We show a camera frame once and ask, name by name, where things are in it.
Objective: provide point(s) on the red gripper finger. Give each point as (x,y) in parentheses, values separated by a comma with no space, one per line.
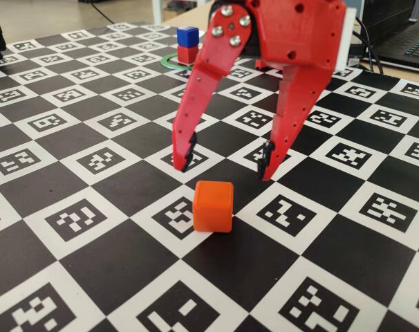
(202,86)
(296,110)

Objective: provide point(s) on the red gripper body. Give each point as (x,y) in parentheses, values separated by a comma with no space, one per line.
(301,32)

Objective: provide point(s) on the red cube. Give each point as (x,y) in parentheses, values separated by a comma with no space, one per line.
(186,55)

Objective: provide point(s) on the blue cube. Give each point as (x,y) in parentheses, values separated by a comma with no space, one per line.
(187,36)

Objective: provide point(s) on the orange cube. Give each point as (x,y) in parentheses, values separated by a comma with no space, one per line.
(213,207)

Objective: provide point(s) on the small beige block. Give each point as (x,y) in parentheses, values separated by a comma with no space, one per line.
(354,63)

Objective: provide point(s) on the black laptop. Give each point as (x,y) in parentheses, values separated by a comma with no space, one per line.
(396,34)

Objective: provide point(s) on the black white marker board mat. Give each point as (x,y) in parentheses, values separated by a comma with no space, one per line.
(92,207)

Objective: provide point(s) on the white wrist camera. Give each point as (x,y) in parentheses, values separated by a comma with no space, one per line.
(349,38)

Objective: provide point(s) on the white post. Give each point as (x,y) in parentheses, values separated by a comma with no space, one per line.
(157,10)

